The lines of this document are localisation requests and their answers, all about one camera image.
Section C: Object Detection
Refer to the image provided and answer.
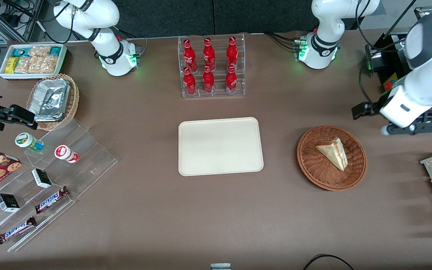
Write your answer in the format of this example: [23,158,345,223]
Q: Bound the large brown wicker basket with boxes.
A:
[297,125,368,192]

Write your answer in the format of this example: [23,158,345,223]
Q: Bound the clear acrylic bottle rack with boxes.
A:
[178,33,246,99]

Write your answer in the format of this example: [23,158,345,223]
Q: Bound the cream plastic tray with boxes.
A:
[178,117,264,177]

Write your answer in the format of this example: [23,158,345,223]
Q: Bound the snickers chocolate bar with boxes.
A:
[0,216,38,245]
[34,186,71,215]

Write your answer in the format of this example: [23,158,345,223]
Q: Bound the yellow snack package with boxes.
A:
[5,57,19,74]

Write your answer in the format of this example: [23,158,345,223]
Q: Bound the aluminium frame with cables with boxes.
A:
[0,0,48,44]

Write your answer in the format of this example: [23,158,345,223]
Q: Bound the red cola bottle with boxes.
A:
[202,66,215,94]
[203,38,216,72]
[183,39,198,72]
[225,65,238,95]
[183,67,197,96]
[226,36,239,70]

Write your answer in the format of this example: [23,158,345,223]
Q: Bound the clear bag of crackers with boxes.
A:
[28,56,45,74]
[28,45,52,58]
[41,55,59,74]
[15,57,31,74]

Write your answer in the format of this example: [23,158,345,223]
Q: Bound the white plastic snack bin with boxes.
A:
[0,43,68,81]

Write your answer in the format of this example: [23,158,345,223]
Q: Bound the small black box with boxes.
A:
[31,168,53,189]
[0,193,21,213]

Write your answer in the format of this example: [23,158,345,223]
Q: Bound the black backdrop panel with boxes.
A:
[112,0,214,39]
[214,0,318,35]

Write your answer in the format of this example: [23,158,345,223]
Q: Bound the black hot food display case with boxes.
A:
[364,7,432,134]

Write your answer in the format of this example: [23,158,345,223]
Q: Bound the clear acrylic tiered stand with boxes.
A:
[0,118,119,253]

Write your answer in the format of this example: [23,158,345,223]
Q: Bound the green cap yoghurt bottle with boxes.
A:
[15,132,45,153]

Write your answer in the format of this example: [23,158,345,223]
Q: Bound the aluminium foil containers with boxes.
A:
[28,78,71,123]

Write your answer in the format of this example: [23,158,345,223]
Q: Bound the red cap yoghurt bottle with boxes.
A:
[54,145,80,164]

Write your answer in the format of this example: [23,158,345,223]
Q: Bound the black floor cable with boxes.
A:
[302,254,356,270]

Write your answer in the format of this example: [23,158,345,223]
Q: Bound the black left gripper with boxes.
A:
[352,100,382,120]

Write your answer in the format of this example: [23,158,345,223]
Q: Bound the triangular sandwich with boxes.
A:
[315,137,348,172]

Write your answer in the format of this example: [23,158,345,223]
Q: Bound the small brown wicker basket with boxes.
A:
[26,73,80,131]

